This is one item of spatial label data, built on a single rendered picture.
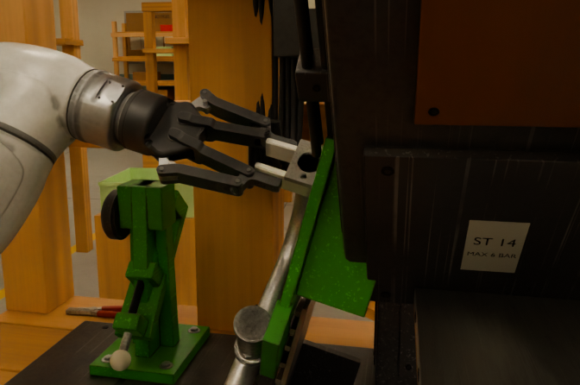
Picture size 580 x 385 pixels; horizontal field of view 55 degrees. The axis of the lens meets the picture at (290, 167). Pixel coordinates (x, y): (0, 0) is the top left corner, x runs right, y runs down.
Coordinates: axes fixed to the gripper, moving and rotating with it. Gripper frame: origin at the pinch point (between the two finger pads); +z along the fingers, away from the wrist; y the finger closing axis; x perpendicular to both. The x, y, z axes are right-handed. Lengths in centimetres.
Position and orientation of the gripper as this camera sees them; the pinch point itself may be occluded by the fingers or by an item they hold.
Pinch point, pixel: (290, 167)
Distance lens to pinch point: 63.9
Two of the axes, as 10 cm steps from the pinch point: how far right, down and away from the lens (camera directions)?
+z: 9.4, 2.9, -1.5
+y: 3.3, -8.0, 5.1
